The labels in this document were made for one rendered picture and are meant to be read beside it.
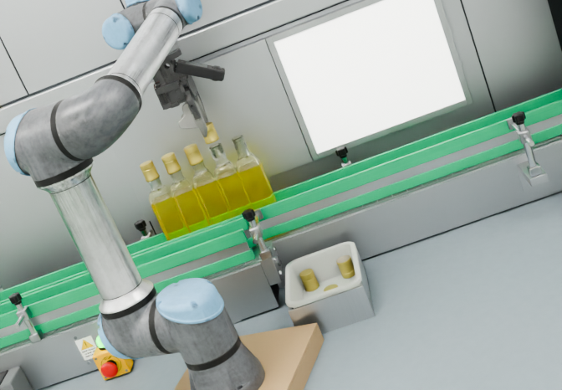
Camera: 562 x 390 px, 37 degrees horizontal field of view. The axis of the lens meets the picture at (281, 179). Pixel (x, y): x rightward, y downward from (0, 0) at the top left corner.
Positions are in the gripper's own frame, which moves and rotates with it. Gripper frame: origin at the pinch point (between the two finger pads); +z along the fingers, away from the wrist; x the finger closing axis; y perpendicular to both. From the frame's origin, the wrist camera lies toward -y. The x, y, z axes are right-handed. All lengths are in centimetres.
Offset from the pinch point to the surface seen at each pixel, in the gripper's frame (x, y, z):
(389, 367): 54, -25, 44
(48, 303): 14, 50, 23
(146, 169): 2.0, 17.3, 3.8
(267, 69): -12.0, -17.4, -5.9
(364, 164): -3.3, -32.1, 23.1
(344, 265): 16.1, -20.2, 38.3
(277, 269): 15.0, -5.1, 34.2
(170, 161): 2.0, 11.2, 4.0
